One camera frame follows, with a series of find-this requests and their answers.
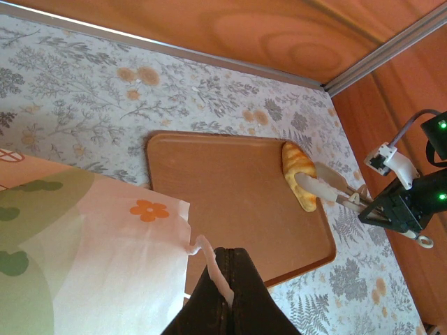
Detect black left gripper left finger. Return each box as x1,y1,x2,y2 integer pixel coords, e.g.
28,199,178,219
161,246,232,335

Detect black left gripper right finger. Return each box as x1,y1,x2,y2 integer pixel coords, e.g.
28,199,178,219
227,246,303,335

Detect slim serving tongs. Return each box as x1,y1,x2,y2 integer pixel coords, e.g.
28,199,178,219
294,162,435,250

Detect orange striped fake croissant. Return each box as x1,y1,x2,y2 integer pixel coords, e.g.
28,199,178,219
281,140,318,213

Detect white printed paper bag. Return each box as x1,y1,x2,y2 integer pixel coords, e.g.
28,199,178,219
0,148,235,335

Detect brown wooden tray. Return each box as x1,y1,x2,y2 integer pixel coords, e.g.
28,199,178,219
145,129,338,289

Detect floral table cloth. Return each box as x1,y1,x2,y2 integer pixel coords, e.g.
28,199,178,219
0,13,429,335

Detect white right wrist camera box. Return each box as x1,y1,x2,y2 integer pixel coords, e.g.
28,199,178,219
364,140,421,191

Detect aluminium frame post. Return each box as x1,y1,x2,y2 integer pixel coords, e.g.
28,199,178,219
323,5,447,98

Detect aluminium frame bar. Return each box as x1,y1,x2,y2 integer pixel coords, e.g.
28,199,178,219
0,3,331,92

